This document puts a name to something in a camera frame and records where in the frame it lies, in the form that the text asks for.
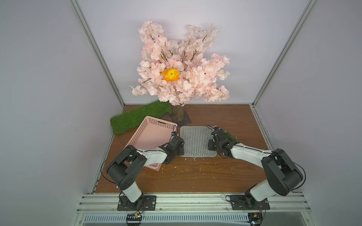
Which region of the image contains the grey striped dishcloth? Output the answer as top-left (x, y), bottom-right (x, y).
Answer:
top-left (180, 126), bottom-right (217, 158)

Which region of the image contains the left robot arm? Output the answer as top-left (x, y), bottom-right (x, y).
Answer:
top-left (106, 132), bottom-right (184, 209)

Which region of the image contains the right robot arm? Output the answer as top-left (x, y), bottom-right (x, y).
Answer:
top-left (208, 126), bottom-right (306, 206)

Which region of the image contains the white pot succulent plant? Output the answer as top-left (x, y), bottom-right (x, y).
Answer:
top-left (224, 131), bottom-right (239, 143)

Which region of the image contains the pink perforated plastic basket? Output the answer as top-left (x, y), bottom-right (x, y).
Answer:
top-left (125, 116), bottom-right (177, 171)

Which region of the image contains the green artificial grass mat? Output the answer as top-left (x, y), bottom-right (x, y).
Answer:
top-left (110, 100), bottom-right (173, 135)

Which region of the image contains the orange artificial flower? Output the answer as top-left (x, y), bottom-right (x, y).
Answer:
top-left (161, 68), bottom-right (180, 82)

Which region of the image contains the pink cherry blossom tree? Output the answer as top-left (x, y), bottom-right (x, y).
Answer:
top-left (132, 21), bottom-right (230, 107)

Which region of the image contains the dark metal tree base plate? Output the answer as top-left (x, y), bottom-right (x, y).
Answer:
top-left (170, 111), bottom-right (192, 127)

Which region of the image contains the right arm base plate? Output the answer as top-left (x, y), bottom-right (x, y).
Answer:
top-left (225, 195), bottom-right (270, 211)

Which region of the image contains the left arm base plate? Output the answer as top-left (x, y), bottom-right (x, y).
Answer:
top-left (117, 195), bottom-right (157, 212)

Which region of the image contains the aluminium front rail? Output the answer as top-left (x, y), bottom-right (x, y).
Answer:
top-left (76, 193), bottom-right (311, 213)

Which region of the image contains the aluminium frame corner post left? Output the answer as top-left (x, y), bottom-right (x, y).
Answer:
top-left (69, 0), bottom-right (125, 107)

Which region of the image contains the aluminium frame corner post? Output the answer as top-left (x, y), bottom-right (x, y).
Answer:
top-left (251, 0), bottom-right (319, 107)
top-left (69, 0), bottom-right (125, 107)

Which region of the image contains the aluminium frame corner post right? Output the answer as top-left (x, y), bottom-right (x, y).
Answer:
top-left (251, 0), bottom-right (319, 107)

